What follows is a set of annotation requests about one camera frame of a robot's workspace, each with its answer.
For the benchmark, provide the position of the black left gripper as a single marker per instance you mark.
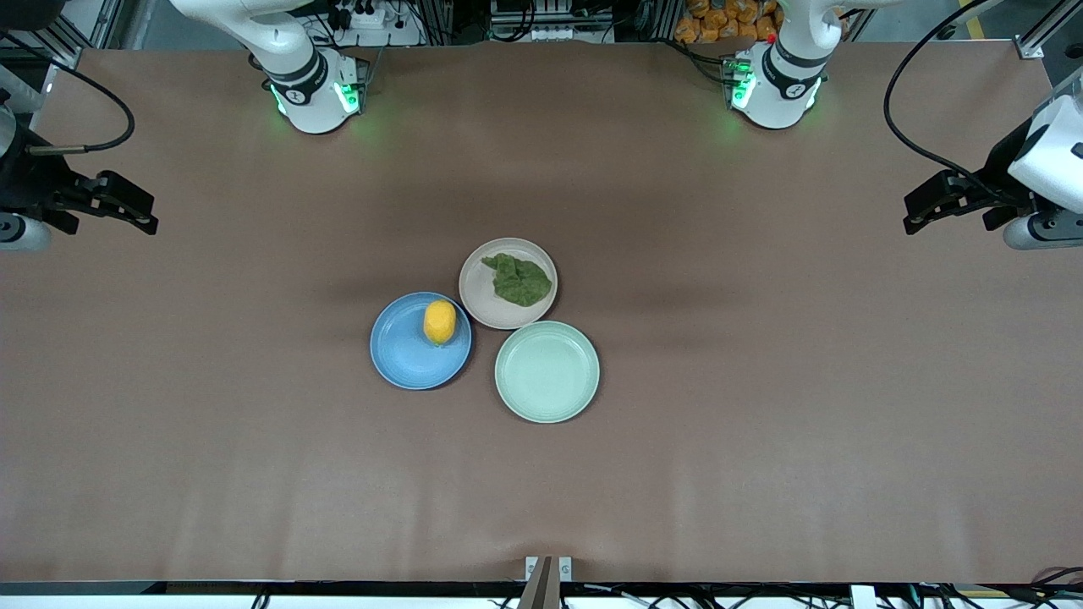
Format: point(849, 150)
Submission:
point(1003, 176)

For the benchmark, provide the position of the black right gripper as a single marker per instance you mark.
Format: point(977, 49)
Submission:
point(25, 183)

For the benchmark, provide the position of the yellow lemon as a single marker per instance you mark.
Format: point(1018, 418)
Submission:
point(440, 322)

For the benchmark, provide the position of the green lettuce leaf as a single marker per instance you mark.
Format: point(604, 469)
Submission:
point(520, 283)

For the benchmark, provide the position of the bag of orange fruits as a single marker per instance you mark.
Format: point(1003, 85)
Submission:
point(719, 21)

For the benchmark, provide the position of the white power strip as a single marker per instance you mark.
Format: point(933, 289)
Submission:
point(385, 35)

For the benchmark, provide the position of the blue plate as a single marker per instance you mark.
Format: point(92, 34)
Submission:
point(406, 355)

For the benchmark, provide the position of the beige plate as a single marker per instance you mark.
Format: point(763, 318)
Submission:
point(482, 300)

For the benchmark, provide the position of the pale green plate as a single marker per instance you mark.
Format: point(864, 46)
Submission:
point(546, 372)

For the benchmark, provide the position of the aluminium frame profile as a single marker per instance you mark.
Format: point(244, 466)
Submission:
point(1030, 46)
point(66, 57)

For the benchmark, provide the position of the small metal table bracket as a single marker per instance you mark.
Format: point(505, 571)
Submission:
point(565, 565)

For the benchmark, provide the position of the grey camera pole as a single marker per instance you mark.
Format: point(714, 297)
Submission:
point(541, 588)

